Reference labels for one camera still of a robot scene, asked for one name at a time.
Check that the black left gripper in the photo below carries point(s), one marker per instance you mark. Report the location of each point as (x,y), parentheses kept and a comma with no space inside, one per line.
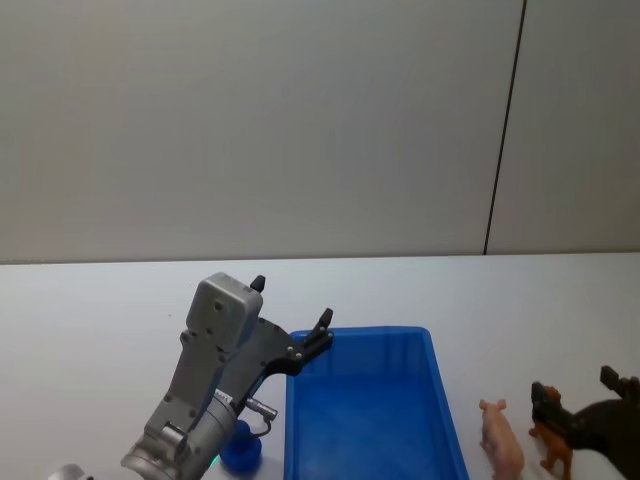
(255,357)

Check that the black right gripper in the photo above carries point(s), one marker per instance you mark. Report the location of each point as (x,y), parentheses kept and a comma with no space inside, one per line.
(612,427)

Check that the brown toy dog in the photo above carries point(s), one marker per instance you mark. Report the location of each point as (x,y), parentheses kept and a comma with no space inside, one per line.
(556,445)

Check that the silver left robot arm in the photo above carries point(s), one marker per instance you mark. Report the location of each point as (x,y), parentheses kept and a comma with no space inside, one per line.
(200,360)

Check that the pink toy pig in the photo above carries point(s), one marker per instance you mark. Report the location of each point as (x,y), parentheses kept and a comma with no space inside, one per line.
(502,440)

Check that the blue plastic bin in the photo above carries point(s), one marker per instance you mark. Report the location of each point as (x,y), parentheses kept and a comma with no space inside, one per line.
(370,405)

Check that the small blue plastic toy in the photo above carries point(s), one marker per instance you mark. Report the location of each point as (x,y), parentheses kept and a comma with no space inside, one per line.
(240,450)

